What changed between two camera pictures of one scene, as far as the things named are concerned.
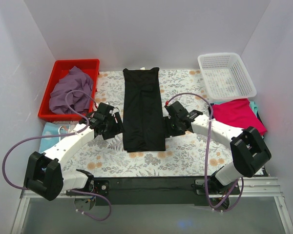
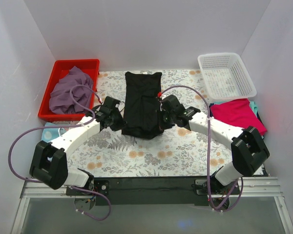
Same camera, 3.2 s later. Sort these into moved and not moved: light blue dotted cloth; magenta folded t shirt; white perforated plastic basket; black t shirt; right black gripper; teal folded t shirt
Moved: black t shirt; right black gripper
Not moved: white perforated plastic basket; teal folded t shirt; magenta folded t shirt; light blue dotted cloth
